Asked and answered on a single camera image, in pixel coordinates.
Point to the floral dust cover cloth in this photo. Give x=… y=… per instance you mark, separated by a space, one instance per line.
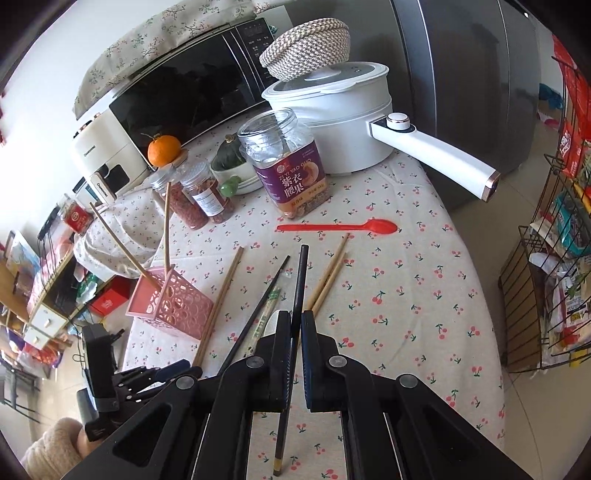
x=138 y=41

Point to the jar with red label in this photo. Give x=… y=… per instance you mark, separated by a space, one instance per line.
x=77 y=217

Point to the red plastic bag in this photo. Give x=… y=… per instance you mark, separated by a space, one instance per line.
x=572 y=106

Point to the light wooden chopstick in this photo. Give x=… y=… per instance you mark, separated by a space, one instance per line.
x=120 y=242
x=329 y=265
x=329 y=281
x=167 y=221

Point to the person's left forearm beige sleeve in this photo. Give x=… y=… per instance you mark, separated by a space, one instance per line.
x=51 y=447

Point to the white plastic spoon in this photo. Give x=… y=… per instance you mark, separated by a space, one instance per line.
x=277 y=321

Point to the pile of snack packets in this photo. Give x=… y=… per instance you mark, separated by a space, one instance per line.
x=568 y=286

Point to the wooden shelf unit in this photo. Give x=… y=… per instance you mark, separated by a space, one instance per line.
x=18 y=295

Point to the pink perforated utensil holder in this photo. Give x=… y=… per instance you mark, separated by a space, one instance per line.
x=175 y=300

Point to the red box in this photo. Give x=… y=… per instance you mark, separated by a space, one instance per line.
x=111 y=297

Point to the grey refrigerator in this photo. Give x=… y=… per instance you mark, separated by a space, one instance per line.
x=461 y=69

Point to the orange tangerine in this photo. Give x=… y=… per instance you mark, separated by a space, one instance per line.
x=164 y=151

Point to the cream air fryer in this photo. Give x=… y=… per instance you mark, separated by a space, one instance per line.
x=106 y=143

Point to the black microwave oven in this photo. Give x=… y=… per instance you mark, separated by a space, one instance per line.
x=184 y=87

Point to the black chopstick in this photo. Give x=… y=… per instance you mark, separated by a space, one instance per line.
x=263 y=300
x=300 y=277

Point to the spice jar with red contents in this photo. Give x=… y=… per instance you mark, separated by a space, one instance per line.
x=210 y=198
x=184 y=207

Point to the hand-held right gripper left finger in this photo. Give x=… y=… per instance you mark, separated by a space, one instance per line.
x=286 y=360

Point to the white electric pot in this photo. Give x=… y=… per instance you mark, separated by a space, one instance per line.
x=351 y=124

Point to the green squash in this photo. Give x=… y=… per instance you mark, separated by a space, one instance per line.
x=228 y=152

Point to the clear jar with purple label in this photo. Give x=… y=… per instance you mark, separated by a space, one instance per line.
x=286 y=180

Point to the paper chopsticks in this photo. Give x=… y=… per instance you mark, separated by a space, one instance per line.
x=265 y=318

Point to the red plastic spoon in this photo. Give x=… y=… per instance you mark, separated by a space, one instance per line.
x=378 y=226

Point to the cherry print tablecloth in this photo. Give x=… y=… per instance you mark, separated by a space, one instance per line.
x=392 y=300
x=124 y=217

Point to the small green jade ornament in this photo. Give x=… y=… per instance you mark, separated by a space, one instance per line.
x=228 y=187

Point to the white bowl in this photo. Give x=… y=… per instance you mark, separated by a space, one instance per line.
x=244 y=180

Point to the brown wooden chopstick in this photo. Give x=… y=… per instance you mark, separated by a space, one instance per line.
x=221 y=300

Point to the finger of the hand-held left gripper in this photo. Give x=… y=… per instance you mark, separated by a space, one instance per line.
x=138 y=394
x=161 y=371

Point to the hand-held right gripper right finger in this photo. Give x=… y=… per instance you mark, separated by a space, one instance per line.
x=307 y=369

